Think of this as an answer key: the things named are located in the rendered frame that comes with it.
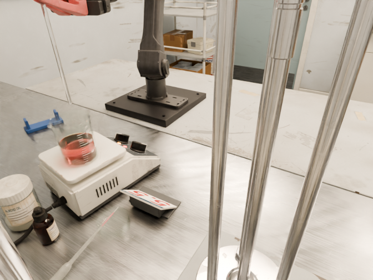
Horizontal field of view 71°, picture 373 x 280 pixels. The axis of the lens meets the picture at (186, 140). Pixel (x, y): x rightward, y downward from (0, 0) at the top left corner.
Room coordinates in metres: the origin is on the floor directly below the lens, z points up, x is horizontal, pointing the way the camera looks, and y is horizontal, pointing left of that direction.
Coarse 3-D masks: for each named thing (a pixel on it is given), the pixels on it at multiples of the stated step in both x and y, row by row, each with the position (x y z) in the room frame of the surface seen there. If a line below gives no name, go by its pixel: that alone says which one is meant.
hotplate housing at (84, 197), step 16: (128, 160) 0.40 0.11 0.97; (144, 160) 0.43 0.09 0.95; (48, 176) 0.37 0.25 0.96; (96, 176) 0.35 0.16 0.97; (112, 176) 0.37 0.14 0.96; (128, 176) 0.39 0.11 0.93; (144, 176) 0.43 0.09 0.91; (64, 192) 0.33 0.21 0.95; (80, 192) 0.32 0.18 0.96; (96, 192) 0.34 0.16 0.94; (112, 192) 0.36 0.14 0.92; (80, 208) 0.32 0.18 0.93; (96, 208) 0.34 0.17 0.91
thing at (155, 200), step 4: (132, 192) 0.35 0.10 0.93; (136, 192) 0.36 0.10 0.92; (140, 192) 0.37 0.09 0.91; (140, 196) 0.34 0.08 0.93; (144, 196) 0.35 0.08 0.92; (148, 196) 0.36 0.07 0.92; (148, 200) 0.33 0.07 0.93; (152, 200) 0.34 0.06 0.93; (156, 200) 0.34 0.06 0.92; (160, 200) 0.35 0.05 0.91; (160, 204) 0.32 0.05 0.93; (164, 204) 0.33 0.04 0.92; (168, 204) 0.34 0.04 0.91
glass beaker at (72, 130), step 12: (60, 120) 0.40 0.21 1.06; (72, 120) 0.41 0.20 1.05; (84, 120) 0.41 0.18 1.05; (60, 132) 0.35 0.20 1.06; (72, 132) 0.36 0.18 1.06; (84, 132) 0.37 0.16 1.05; (60, 144) 0.36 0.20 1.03; (72, 144) 0.35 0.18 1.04; (84, 144) 0.36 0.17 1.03; (96, 144) 0.39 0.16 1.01; (72, 156) 0.35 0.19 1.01; (84, 156) 0.36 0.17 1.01; (96, 156) 0.38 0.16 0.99
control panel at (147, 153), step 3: (108, 138) 0.49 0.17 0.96; (111, 138) 0.50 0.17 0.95; (114, 141) 0.48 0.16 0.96; (129, 141) 0.52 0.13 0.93; (120, 144) 0.47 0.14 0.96; (123, 144) 0.48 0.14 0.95; (126, 144) 0.48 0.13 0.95; (129, 144) 0.49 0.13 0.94; (126, 147) 0.46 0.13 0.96; (129, 147) 0.47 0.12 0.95; (126, 150) 0.44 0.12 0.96; (129, 150) 0.45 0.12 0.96; (147, 150) 0.49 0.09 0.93; (132, 153) 0.43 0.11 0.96; (135, 153) 0.43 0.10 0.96; (138, 153) 0.44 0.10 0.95; (141, 153) 0.45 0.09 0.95; (144, 153) 0.45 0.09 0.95; (147, 153) 0.46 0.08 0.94; (150, 153) 0.47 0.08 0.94; (153, 153) 0.47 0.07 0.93
